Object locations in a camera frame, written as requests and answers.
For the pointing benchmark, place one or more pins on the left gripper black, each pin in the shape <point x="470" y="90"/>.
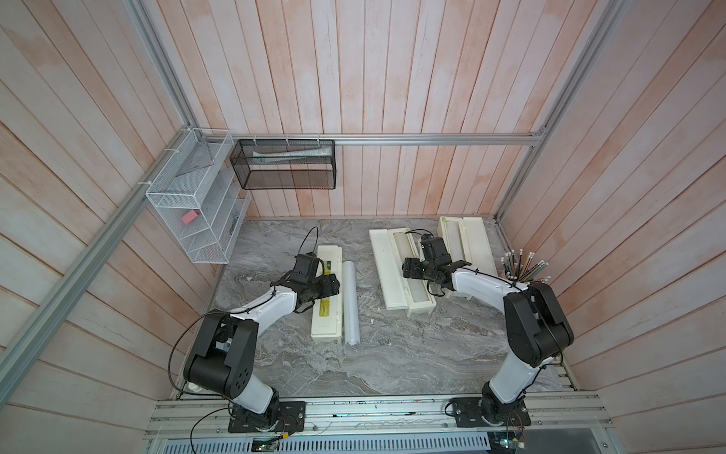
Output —
<point x="329" y="288"/>

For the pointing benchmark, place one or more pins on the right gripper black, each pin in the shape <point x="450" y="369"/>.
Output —
<point x="412" y="265"/>

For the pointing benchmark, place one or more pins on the cream dispenser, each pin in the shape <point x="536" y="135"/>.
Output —
<point x="389" y="268"/>
<point x="327" y="313"/>
<point x="475" y="243"/>

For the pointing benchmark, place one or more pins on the plastic wrap roll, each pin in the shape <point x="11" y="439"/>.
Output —
<point x="416" y="288"/>
<point x="453" y="235"/>
<point x="350" y="303"/>

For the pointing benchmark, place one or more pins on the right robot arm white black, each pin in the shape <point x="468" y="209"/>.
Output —
<point x="536" y="327"/>

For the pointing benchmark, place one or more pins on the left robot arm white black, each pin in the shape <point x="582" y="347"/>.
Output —
<point x="222" y="357"/>

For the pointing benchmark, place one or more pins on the pencil holder with pencils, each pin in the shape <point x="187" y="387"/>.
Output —
<point x="522" y="267"/>

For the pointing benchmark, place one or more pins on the pink eraser block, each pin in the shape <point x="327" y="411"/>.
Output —
<point x="190" y="216"/>

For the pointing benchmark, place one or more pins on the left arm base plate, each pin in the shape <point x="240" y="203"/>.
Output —
<point x="266" y="417"/>

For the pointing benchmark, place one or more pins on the black wire mesh basket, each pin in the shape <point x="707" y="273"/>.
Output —
<point x="285" y="164"/>

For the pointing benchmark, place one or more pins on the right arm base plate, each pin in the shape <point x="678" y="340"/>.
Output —
<point x="479" y="412"/>

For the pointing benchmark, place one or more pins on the white wire mesh shelf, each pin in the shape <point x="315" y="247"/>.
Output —
<point x="196" y="174"/>

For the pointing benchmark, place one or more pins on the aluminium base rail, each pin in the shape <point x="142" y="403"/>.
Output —
<point x="370" y="415"/>

